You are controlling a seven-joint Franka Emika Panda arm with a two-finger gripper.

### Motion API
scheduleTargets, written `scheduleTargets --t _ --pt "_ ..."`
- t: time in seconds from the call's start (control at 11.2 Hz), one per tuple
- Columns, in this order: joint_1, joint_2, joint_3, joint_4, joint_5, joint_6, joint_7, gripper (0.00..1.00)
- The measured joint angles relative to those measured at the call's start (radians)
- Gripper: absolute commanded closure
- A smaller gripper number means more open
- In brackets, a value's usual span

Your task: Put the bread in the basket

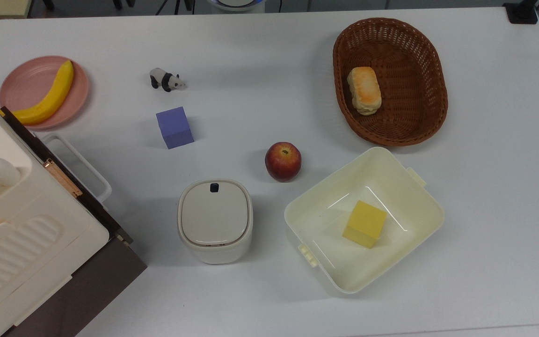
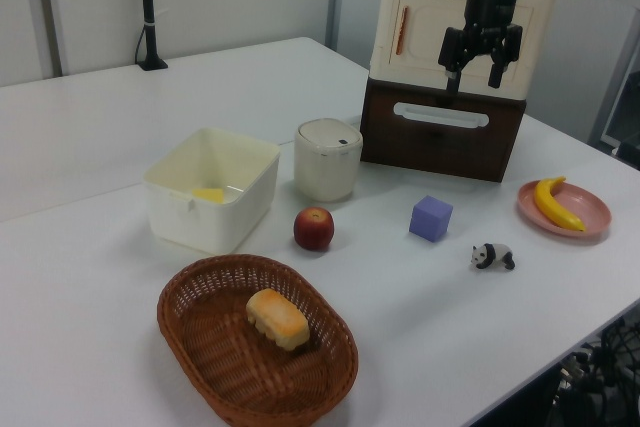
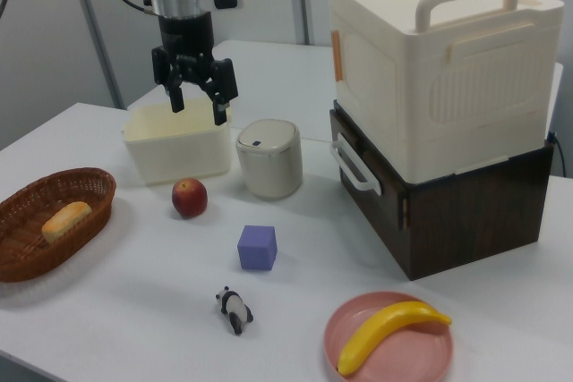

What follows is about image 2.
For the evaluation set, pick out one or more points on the red apple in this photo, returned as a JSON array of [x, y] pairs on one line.
[[313, 229]]

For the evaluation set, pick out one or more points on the black white panda figurine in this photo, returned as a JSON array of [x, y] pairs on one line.
[[492, 256]]

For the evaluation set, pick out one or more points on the cream small lidded trash can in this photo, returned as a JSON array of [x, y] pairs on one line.
[[327, 159]]

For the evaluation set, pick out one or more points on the brown wicker basket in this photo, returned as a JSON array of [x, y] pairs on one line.
[[250, 357]]

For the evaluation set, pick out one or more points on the dark brown drawer box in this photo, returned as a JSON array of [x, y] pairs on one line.
[[440, 139]]

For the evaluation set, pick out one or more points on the yellow banana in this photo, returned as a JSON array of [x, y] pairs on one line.
[[547, 202]]

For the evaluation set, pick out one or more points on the cream cabinet with door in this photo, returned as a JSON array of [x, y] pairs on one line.
[[415, 32]]

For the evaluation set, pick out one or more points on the purple foam cube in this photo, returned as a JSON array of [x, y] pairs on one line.
[[430, 219]]

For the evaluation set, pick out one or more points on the cream square plastic bin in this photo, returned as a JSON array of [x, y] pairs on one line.
[[215, 192]]

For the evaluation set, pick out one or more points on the yellow cheese wedge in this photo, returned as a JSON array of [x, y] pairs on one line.
[[209, 194]]

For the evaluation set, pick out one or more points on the golden bread loaf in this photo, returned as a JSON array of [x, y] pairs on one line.
[[278, 318]]

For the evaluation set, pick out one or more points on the black camera stand pole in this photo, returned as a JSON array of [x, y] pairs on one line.
[[148, 12]]

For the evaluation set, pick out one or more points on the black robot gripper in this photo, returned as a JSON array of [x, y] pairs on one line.
[[484, 12]]

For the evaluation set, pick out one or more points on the pink plate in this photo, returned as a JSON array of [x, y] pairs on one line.
[[590, 209]]

